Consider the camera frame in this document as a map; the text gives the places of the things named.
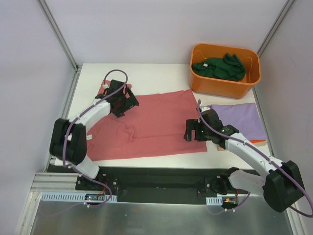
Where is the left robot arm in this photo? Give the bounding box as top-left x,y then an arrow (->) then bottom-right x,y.
49,80 -> 139,190

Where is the right aluminium frame post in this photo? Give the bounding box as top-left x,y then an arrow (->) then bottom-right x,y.
257,0 -> 296,57

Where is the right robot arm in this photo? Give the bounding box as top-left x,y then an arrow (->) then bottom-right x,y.
184,109 -> 308,212

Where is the right white cable duct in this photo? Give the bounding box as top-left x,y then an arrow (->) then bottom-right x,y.
205,197 -> 237,206

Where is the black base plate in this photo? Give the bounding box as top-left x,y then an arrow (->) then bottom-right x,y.
46,164 -> 282,203

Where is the left white cable duct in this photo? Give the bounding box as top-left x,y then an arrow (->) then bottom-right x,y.
41,192 -> 117,203

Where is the left aluminium frame post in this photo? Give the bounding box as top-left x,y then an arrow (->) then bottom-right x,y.
36,0 -> 83,72

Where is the aluminium frame post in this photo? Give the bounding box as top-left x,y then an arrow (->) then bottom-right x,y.
257,0 -> 296,57
36,0 -> 83,72

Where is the orange plastic bin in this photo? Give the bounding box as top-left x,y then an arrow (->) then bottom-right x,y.
189,43 -> 261,99

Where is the folded orange t shirt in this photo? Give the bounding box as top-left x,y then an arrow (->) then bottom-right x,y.
250,140 -> 267,144

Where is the pink t shirt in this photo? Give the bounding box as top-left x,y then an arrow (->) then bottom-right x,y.
87,90 -> 207,161

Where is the folded purple t shirt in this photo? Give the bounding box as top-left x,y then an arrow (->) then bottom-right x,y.
209,103 -> 267,142

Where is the white cable duct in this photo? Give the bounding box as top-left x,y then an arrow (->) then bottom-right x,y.
41,192 -> 117,203
205,197 -> 237,206

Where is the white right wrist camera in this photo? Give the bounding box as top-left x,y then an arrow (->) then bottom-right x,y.
199,106 -> 210,113

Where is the green t shirt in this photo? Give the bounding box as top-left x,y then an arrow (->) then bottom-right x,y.
191,53 -> 246,82

